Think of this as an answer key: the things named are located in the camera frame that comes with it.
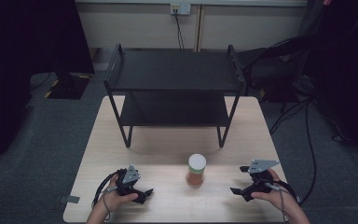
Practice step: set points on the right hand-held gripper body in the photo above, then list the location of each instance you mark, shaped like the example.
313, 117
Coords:
261, 179

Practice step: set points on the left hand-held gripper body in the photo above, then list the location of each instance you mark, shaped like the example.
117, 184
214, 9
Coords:
127, 182

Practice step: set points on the white-lidded jar of orange powder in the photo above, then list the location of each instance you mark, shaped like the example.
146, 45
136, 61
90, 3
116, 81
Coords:
196, 171

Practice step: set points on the black two-tier metal shelf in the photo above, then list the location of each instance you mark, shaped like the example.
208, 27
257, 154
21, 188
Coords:
174, 74

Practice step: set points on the person's right hand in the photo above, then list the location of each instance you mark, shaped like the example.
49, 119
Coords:
270, 195

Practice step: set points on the person's left hand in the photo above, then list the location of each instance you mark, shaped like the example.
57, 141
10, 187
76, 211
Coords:
118, 199

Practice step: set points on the grey tape tab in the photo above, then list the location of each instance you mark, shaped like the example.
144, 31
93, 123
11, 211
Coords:
70, 199

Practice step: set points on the black chair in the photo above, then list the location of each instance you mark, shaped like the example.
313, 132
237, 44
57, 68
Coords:
270, 65

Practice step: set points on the black stand base striped tape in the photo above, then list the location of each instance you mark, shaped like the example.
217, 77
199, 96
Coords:
70, 88

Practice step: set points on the dark curtain with equipment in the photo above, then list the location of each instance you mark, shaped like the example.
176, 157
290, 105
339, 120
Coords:
348, 77

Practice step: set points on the black curtain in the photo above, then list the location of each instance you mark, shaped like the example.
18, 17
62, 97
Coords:
21, 62

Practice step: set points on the white wall socket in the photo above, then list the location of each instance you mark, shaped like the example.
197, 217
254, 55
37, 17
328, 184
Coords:
180, 8

